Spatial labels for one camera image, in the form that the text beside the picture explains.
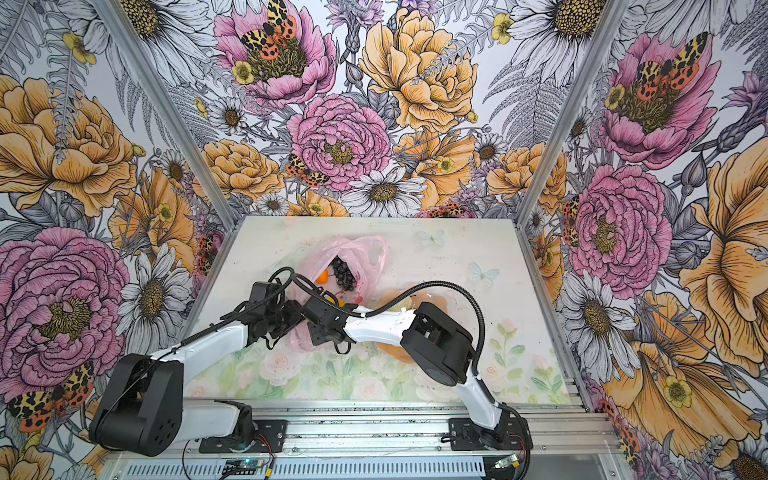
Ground right aluminium corner post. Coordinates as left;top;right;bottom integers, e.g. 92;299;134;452
515;0;630;231

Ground aluminium rail frame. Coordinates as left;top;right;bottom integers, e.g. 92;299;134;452
100;402;632;479

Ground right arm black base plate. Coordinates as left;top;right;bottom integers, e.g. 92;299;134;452
440;417;533;451

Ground pink plastic bag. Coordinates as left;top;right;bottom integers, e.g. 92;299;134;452
286;235;390;352

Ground left green circuit board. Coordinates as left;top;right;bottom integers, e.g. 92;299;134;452
221;458;265;477

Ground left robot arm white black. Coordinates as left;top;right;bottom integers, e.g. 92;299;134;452
88;282;302;457

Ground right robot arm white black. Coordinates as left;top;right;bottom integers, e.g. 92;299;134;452
301;298;533;453

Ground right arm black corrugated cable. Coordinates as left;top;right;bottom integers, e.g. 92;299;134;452
290;272;534;480

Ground left aluminium corner post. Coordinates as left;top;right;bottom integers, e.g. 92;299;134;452
94;1;239;232

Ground green circuit board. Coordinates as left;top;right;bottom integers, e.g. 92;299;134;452
221;458;265;477
494;454;520;470

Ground dark fake grapes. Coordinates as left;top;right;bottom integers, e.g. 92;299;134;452
330;256;357;292

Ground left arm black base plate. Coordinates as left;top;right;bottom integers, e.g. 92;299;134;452
198;419;288;454

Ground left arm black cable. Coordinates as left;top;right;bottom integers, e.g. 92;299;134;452
107;266;296;421

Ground right green circuit board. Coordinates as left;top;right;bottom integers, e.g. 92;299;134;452
494;454;520;470

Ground aluminium corner post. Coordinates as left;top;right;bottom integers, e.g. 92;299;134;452
94;1;239;232
515;0;630;231

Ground pink flower-shaped plate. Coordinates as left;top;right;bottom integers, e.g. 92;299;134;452
375;290;451;364

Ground orange fake carrot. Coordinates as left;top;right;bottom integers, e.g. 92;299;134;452
315;269;329;285

